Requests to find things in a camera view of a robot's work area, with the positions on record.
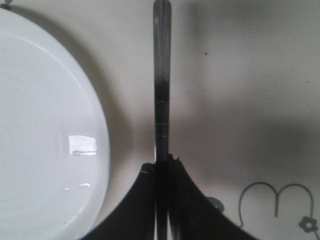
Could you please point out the white round plate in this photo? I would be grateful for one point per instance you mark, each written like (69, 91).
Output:
(54, 142)

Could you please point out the silver metal fork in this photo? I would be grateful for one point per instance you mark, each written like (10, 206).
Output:
(162, 15)

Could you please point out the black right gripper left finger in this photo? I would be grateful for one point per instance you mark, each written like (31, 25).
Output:
(134, 216)

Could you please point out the cream rabbit serving tray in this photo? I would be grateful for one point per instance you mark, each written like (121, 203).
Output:
(244, 99)

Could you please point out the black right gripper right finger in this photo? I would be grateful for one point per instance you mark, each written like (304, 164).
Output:
(192, 216)

